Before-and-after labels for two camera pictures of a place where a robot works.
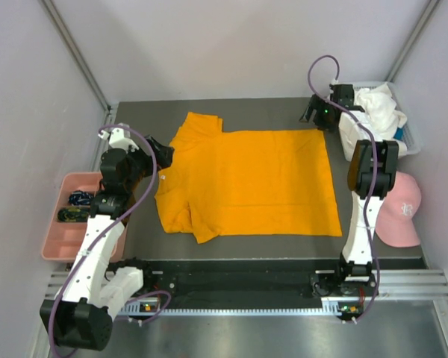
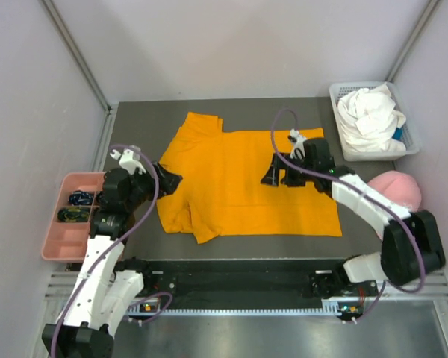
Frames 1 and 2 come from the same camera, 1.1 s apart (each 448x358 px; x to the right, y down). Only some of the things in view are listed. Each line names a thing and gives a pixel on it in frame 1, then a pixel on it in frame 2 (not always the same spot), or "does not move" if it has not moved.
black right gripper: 318,107 → 272,176
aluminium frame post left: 78,53 does not move
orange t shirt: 210,182 does not move
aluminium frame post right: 414,40 does not move
